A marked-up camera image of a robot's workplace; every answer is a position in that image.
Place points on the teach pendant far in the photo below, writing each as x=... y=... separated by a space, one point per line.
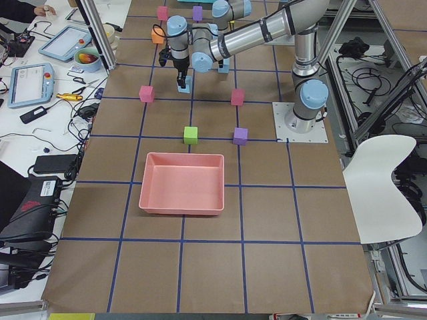
x=64 y=45

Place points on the pink block far left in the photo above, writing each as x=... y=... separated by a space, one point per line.
x=146 y=94

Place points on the white chair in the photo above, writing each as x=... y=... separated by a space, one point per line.
x=381 y=212

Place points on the purple block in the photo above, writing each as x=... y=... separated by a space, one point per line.
x=240 y=136
x=197 y=13

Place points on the yellow screwdriver handle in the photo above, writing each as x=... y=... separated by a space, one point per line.
x=69 y=97

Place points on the dark pink block near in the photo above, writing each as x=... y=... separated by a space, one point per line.
x=238 y=97

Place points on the pink tray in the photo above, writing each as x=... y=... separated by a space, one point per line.
x=183 y=184

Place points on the black power adapter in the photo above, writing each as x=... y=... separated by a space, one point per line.
x=33 y=114

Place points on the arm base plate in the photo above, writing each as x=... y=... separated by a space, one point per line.
x=291 y=129

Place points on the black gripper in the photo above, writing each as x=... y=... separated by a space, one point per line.
x=180 y=64

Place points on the scissors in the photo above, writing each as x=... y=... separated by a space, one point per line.
x=80 y=90

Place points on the purple block right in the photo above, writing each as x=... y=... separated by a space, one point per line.
x=197 y=13

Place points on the orange block far right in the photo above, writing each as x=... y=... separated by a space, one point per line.
x=157 y=35

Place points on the bowl with red fruit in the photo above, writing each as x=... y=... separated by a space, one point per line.
x=88 y=59

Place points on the aluminium frame post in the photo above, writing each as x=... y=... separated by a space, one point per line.
x=92 y=20

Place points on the bowl with lemon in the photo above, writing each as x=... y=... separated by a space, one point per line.
x=109 y=32

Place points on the green block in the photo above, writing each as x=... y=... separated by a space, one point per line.
x=190 y=135

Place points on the purple block left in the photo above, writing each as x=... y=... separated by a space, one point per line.
x=240 y=136

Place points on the teach pendant near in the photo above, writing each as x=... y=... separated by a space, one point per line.
x=31 y=85

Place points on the light blue block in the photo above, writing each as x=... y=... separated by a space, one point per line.
x=224 y=66
x=188 y=85

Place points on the teach pendant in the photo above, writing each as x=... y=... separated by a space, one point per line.
x=31 y=85
x=64 y=45

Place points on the pink block far right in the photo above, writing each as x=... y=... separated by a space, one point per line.
x=162 y=13

